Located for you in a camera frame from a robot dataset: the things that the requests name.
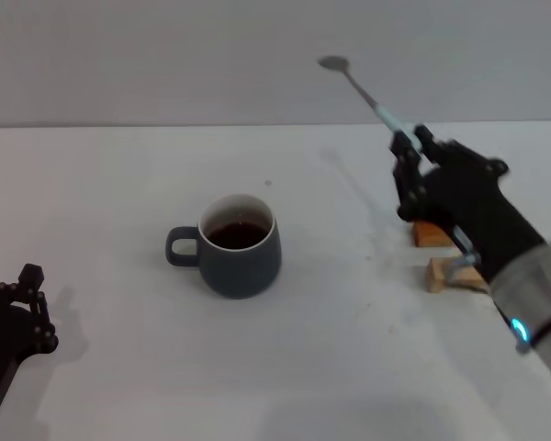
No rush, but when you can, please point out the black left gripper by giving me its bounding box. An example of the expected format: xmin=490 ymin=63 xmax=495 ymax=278
xmin=0 ymin=263 xmax=60 ymax=420

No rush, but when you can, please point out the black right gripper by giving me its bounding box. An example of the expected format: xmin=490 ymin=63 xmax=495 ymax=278
xmin=388 ymin=123 xmax=546 ymax=282

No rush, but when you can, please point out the blue-handled metal spoon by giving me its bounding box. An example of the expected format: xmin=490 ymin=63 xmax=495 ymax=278
xmin=318 ymin=55 xmax=424 ymax=151

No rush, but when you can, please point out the dark grey ceramic mug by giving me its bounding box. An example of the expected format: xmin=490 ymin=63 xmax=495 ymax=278
xmin=165 ymin=193 xmax=283 ymax=300

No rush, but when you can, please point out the orange stained wooden block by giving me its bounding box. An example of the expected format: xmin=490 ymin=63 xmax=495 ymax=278
xmin=412 ymin=220 xmax=455 ymax=249

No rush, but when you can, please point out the light wooden block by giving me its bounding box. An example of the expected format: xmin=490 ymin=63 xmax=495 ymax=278
xmin=424 ymin=256 xmax=488 ymax=294

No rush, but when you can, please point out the wrist cable with metal plugs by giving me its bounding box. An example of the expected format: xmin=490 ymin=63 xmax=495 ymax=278
xmin=447 ymin=224 xmax=483 ymax=288

